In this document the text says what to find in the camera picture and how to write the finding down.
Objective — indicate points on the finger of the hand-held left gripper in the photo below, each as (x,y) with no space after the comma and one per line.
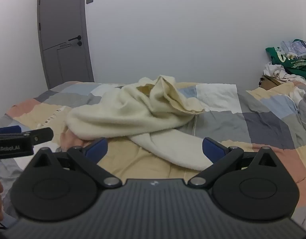
(42,134)
(8,129)

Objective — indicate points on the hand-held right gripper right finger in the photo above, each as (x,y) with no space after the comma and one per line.
(212,148)

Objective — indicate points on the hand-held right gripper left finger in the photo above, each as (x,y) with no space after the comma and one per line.
(97,148)

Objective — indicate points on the cream fleece towel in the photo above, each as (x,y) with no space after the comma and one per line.
(113,114)

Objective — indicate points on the patchwork bed sheet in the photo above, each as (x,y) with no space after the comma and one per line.
(242,124)

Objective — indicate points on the small black object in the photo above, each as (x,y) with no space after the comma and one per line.
(260,82)

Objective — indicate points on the cardboard box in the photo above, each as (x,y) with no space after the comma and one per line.
(268,82)

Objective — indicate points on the patchwork duvet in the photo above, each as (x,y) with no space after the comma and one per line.
(302,109)

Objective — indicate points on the white crumpled cloth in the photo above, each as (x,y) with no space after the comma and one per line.
(274,71)

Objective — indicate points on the green printed bag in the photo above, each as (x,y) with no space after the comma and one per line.
(292,67)

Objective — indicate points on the grey door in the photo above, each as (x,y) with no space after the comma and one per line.
(63,17)

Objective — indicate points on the clear plastic packet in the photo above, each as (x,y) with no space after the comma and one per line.
(296,47)

